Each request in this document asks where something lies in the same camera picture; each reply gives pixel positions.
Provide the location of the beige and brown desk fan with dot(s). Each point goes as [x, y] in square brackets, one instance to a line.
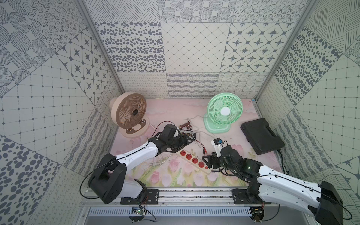
[128, 113]

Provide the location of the cream red power strip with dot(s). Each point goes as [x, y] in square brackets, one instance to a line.
[194, 161]

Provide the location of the green desk fan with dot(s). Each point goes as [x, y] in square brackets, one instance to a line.
[223, 110]

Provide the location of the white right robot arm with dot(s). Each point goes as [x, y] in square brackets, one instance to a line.
[266, 185]

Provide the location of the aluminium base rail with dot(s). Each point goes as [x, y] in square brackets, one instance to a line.
[192, 202]

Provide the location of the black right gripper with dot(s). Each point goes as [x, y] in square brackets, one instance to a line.
[213, 156]

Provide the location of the black multimeter device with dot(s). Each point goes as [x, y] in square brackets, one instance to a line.
[190, 134]

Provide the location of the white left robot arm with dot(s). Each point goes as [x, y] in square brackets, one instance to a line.
[108, 180]

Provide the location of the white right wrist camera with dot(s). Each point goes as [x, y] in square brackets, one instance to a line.
[218, 146]

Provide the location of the black plastic tool case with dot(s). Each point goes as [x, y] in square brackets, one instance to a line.
[261, 137]

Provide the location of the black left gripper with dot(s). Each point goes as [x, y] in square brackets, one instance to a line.
[183, 138]

